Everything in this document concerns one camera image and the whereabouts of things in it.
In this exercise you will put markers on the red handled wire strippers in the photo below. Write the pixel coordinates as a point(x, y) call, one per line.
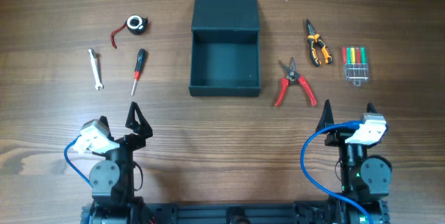
point(292, 77)

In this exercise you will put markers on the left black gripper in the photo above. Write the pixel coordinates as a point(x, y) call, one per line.
point(128, 139)

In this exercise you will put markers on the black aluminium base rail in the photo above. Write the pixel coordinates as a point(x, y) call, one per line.
point(236, 213)

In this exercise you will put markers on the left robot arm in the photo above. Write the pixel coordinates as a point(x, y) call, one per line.
point(112, 180)

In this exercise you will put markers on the dark green open box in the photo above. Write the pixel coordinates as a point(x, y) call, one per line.
point(225, 56)

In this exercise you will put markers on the black red screwdriver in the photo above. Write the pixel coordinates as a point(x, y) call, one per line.
point(140, 62)

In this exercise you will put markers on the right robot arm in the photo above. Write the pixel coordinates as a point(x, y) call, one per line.
point(364, 179)

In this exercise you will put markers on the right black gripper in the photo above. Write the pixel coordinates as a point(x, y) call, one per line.
point(340, 138)

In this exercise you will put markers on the orange black pliers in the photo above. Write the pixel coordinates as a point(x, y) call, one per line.
point(314, 39)

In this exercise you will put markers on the black white tape measure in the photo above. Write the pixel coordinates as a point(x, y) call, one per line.
point(135, 24)

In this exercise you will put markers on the small silver wrench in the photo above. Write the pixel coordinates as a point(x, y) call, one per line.
point(95, 69)

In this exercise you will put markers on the clear case coloured bits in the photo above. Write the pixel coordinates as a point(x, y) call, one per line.
point(355, 65)

